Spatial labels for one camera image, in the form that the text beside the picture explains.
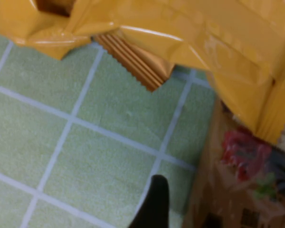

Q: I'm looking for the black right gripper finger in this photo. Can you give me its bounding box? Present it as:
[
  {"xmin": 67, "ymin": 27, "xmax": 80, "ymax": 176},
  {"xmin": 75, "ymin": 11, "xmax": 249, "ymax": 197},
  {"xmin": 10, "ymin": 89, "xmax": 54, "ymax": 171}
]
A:
[{"xmin": 129, "ymin": 174, "xmax": 170, "ymax": 228}]

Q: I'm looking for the small yellow snack packet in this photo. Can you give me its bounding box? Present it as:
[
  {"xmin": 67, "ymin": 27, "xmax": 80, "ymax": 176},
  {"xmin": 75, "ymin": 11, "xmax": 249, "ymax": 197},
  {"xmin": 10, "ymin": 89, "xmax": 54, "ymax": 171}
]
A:
[{"xmin": 0, "ymin": 0, "xmax": 114, "ymax": 61}]

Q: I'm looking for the orange-brown snack packet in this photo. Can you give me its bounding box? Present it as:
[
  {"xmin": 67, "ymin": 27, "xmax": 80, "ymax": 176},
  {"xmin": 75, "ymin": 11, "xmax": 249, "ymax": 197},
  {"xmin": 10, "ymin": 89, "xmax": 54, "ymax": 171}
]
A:
[{"xmin": 92, "ymin": 33, "xmax": 175, "ymax": 93}]

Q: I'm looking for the large yellow snack packet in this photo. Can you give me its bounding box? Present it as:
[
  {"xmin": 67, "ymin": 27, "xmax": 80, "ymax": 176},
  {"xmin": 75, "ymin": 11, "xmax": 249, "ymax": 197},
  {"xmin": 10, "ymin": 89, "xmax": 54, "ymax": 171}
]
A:
[{"xmin": 68, "ymin": 0, "xmax": 285, "ymax": 145}]

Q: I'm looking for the brown snack bar packet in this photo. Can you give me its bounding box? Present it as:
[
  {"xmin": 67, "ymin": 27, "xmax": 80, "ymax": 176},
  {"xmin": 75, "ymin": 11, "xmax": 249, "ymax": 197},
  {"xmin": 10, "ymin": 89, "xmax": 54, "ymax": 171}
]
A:
[{"xmin": 182, "ymin": 97, "xmax": 285, "ymax": 228}]

